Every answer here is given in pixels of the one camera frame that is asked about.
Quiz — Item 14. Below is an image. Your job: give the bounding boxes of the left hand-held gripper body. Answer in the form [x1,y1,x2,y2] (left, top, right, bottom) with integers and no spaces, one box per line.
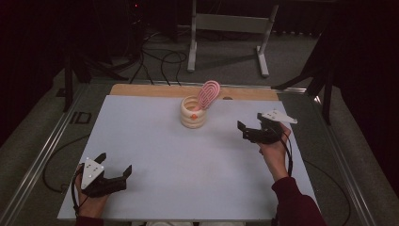
[80,157,127,199]

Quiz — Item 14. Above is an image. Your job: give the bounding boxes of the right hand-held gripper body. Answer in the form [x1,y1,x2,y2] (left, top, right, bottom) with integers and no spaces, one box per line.
[243,108,298,145]

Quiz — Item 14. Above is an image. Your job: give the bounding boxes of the pink hairbrush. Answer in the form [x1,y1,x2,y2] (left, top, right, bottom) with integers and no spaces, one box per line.
[191,80,221,112]

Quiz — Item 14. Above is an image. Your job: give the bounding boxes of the cream ribbed cup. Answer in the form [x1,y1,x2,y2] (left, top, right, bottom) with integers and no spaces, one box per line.
[180,94,208,130]

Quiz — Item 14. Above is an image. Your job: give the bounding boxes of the person's right hand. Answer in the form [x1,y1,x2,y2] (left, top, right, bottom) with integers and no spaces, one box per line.
[258,122,292,183]

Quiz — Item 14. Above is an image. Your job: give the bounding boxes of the person's left hand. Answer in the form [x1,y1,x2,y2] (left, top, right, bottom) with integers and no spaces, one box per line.
[74,172,109,218]

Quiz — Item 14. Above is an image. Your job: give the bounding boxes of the pale blue table mat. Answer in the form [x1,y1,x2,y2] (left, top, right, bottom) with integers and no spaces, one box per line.
[56,94,324,221]

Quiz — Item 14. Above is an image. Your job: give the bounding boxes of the person's white clothing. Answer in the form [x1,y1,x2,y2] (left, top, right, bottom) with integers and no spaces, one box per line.
[131,220,247,226]

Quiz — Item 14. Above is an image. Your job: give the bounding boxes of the black tripod stand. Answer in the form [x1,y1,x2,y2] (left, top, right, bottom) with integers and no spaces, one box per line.
[61,46,130,113]
[271,29,338,126]

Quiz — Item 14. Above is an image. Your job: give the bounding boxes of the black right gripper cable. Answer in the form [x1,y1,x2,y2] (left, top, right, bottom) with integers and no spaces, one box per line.
[279,131,352,226]

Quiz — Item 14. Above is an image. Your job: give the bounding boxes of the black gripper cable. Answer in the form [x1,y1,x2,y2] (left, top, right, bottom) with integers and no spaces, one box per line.
[279,131,352,226]
[42,134,92,218]

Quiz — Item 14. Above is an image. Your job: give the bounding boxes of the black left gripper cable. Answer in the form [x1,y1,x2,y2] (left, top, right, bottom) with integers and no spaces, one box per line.
[42,134,92,218]

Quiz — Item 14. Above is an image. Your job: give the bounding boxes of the aluminium floor rail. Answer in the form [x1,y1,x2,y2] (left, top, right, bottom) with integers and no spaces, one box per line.
[313,93,379,226]
[0,84,89,226]

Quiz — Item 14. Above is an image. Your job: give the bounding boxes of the grey metal desk frame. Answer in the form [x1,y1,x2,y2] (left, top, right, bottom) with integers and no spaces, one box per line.
[186,0,279,78]

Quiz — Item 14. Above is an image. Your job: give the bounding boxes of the black floor cables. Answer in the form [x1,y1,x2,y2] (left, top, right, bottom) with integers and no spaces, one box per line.
[129,29,188,87]

